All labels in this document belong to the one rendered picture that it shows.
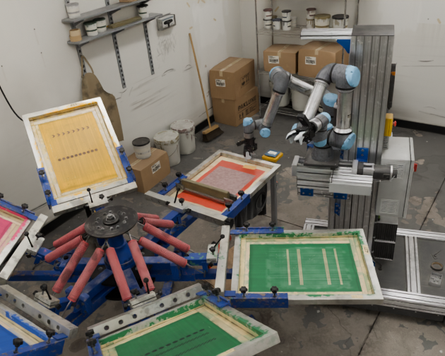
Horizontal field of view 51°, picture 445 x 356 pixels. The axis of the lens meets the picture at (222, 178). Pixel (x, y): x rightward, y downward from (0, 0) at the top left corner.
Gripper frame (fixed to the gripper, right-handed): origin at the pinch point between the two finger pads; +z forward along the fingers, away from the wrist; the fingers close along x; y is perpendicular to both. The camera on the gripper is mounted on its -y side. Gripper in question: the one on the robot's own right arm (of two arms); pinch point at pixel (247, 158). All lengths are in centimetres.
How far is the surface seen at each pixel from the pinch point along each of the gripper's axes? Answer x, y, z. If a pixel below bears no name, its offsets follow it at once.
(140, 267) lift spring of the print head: -154, 29, -20
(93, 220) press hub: -148, -9, -33
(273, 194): 17.0, 13.1, 40.9
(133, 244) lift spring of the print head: -147, 20, -27
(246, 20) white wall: 309, -190, -26
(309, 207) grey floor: 88, 15, 98
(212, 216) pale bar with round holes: -84, 25, -6
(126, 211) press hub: -132, 1, -33
